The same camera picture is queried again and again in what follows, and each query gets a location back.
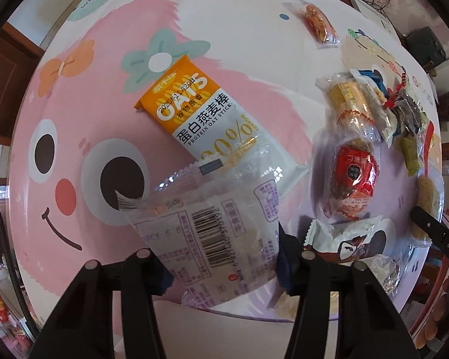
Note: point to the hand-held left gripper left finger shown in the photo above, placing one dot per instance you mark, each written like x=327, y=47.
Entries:
x=146, y=271

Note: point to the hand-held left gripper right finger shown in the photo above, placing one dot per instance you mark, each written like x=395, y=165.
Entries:
x=286, y=265

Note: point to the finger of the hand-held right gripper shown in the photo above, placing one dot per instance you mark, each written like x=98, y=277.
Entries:
x=426, y=221

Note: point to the clear pale rice cracker packet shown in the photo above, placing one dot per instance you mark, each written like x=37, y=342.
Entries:
x=209, y=224

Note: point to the person's right hand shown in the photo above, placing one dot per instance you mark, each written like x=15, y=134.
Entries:
x=439, y=314

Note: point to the beige puffed snack packet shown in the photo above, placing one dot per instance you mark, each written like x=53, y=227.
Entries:
x=428, y=202

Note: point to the green snack packet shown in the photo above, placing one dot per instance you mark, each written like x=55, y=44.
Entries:
x=411, y=155

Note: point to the white brown snack packet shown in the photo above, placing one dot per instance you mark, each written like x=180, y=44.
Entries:
x=353, y=239

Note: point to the red wrapped snack packet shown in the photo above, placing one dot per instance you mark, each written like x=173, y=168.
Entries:
x=355, y=174

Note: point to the cream printed snack packet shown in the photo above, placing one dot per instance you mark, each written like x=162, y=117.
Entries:
x=385, y=123

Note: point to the dark grey snack packet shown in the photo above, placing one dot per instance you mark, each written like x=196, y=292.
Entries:
x=408, y=110

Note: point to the clear yellow label snack packet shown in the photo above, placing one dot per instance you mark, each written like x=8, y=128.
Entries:
x=346, y=99

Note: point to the orange white oat stick packet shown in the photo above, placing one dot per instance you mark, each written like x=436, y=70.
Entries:
x=194, y=119

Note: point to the dark green air fryer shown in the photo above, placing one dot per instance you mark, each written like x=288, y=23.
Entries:
x=426, y=46

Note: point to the cartoon printed tablecloth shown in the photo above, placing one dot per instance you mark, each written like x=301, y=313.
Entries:
x=228, y=63

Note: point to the white set-top box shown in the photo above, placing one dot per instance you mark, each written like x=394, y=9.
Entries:
x=374, y=11

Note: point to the clear orange cracker packet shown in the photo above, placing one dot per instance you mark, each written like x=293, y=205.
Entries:
x=316, y=20

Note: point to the wooden door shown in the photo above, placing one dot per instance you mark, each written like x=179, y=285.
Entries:
x=11, y=82

